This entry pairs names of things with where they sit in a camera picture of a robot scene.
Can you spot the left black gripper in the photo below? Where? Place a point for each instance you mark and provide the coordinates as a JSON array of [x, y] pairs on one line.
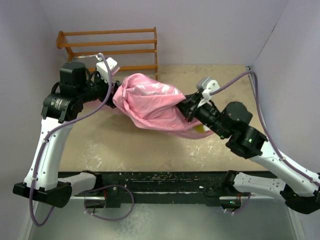
[[110, 101]]

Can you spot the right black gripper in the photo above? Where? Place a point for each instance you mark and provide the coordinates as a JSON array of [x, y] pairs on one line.
[[188, 106]]

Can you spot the yellow white pillow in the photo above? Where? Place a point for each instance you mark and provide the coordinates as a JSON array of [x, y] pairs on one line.
[[202, 129]]

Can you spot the pink pillowcase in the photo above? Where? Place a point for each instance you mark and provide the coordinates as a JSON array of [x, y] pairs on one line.
[[151, 105]]

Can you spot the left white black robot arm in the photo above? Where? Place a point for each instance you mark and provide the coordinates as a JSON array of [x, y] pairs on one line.
[[59, 113]]

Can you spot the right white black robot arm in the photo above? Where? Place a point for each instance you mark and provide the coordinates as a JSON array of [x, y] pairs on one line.
[[296, 186]]

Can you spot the green marker pen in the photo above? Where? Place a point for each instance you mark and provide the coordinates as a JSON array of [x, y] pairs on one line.
[[85, 56]]

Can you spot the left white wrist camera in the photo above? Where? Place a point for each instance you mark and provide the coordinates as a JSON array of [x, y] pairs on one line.
[[110, 68]]

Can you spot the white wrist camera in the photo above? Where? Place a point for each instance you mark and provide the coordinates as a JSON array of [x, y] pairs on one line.
[[206, 87], [110, 68]]

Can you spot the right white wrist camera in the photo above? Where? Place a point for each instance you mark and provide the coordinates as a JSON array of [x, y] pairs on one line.
[[206, 87]]

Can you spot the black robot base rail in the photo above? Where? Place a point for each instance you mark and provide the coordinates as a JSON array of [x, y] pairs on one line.
[[165, 187]]

